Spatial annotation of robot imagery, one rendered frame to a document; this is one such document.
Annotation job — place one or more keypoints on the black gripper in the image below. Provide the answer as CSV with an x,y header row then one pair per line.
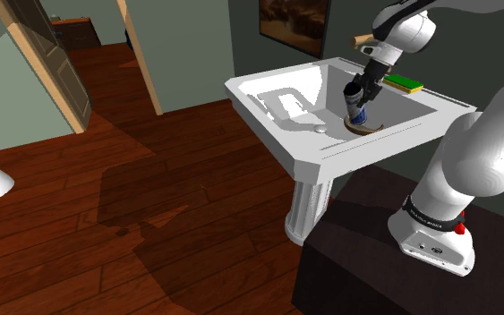
x,y
371,78

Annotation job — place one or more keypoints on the white pedestal sink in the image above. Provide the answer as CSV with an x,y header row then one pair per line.
x,y
304,148

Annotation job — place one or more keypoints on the brown framed wall picture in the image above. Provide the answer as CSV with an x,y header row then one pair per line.
x,y
293,22

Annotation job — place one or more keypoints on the green and yellow sponge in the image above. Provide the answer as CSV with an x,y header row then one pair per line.
x,y
402,81

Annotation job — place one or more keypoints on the brown panelled door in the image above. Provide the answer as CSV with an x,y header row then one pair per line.
x,y
55,65

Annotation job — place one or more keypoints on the light wooden door frame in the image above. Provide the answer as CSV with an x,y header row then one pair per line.
x,y
142,65

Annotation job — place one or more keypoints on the blue and white can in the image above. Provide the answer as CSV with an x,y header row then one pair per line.
x,y
358,114

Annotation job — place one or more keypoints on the dark wooden dresser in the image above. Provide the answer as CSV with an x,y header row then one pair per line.
x,y
77,34

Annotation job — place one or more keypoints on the dark robot stand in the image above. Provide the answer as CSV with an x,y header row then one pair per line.
x,y
365,270

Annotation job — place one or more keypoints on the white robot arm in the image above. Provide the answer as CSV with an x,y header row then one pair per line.
x,y
474,157

